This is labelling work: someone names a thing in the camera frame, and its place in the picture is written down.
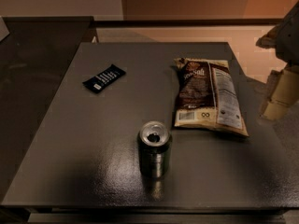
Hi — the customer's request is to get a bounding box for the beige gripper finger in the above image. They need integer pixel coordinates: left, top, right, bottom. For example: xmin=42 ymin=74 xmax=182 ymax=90
xmin=260 ymin=64 xmax=299 ymax=120
xmin=266 ymin=70 xmax=281 ymax=100

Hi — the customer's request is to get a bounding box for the blue rxbar blueberry bar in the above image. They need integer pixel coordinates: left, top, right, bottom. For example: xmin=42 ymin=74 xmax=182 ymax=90
xmin=82 ymin=64 xmax=126 ymax=93

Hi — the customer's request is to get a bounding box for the brown sea salt chip bag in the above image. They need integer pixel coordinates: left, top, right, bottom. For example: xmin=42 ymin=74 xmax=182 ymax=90
xmin=175 ymin=58 xmax=249 ymax=137

